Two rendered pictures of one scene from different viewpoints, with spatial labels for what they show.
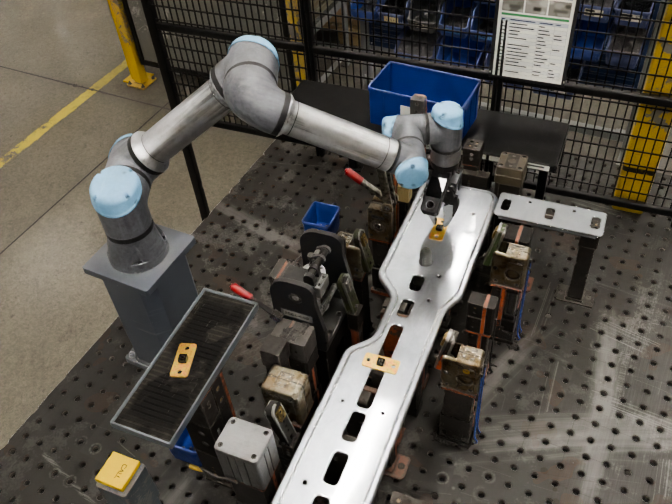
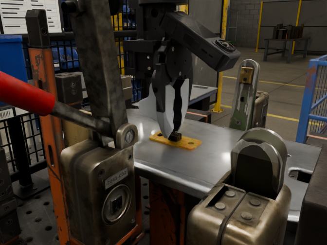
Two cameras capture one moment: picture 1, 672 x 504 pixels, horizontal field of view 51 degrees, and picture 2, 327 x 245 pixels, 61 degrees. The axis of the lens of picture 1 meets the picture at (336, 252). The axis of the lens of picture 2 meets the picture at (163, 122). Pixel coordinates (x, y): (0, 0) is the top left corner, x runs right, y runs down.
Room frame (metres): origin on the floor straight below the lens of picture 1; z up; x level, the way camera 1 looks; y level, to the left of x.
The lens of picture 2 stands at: (1.32, 0.14, 1.18)
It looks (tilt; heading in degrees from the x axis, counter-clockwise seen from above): 20 degrees down; 278
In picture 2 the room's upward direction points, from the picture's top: straight up
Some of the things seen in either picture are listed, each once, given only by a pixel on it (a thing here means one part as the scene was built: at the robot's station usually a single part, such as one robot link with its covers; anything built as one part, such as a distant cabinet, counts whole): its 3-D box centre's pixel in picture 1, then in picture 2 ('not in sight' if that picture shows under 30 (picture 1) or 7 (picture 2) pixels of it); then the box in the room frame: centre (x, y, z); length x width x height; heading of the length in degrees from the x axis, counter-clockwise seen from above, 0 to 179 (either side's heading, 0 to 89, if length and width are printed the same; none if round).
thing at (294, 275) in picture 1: (318, 323); not in sight; (1.13, 0.06, 0.94); 0.18 x 0.13 x 0.49; 154
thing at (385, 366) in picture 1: (380, 362); not in sight; (0.95, -0.08, 1.01); 0.08 x 0.04 x 0.01; 64
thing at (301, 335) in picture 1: (302, 378); not in sight; (1.00, 0.11, 0.89); 0.13 x 0.11 x 0.38; 64
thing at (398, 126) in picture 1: (405, 134); not in sight; (1.37, -0.19, 1.32); 0.11 x 0.11 x 0.08; 87
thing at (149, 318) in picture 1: (158, 302); not in sight; (1.29, 0.50, 0.90); 0.21 x 0.21 x 0.40; 59
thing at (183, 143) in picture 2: (439, 228); (174, 137); (1.36, -0.28, 1.01); 0.08 x 0.04 x 0.01; 155
